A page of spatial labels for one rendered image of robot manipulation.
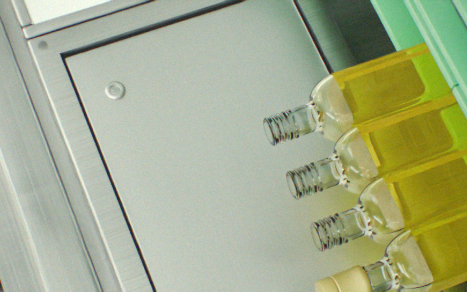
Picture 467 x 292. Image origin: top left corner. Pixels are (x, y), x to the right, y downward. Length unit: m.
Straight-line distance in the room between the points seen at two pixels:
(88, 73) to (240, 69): 0.17
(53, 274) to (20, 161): 0.13
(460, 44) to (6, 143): 0.49
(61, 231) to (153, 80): 0.20
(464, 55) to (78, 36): 0.44
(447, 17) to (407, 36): 0.10
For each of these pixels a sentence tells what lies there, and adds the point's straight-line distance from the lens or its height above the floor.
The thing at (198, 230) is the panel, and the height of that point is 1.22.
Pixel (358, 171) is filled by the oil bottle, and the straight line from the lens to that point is 1.12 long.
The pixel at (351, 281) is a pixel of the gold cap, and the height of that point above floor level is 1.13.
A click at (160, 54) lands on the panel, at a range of 1.33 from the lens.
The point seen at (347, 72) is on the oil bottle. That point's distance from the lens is 1.15.
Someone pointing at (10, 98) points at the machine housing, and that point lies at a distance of 1.31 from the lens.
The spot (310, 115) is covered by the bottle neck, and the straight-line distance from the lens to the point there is 1.14.
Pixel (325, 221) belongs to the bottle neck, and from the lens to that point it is 1.10.
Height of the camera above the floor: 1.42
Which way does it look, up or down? 12 degrees down
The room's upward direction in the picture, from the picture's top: 109 degrees counter-clockwise
